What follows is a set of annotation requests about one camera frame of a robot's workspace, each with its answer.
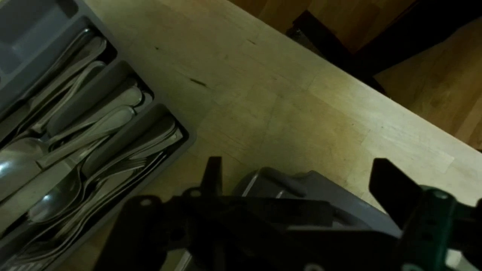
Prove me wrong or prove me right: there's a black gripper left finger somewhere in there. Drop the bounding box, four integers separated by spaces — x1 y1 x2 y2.
93 156 224 271

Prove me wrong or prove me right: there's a silver table knife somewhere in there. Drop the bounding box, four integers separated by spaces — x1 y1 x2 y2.
35 88 144 171

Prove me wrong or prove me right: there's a gray cutlery tray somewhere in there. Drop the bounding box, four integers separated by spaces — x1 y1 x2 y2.
0 0 191 271

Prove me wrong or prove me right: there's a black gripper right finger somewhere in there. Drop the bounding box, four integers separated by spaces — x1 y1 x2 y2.
367 157 482 271

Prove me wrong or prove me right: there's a large silver spoon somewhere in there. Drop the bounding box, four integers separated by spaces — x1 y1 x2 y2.
0 135 110 204

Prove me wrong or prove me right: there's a black floor object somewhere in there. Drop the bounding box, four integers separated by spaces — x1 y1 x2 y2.
286 0 482 95

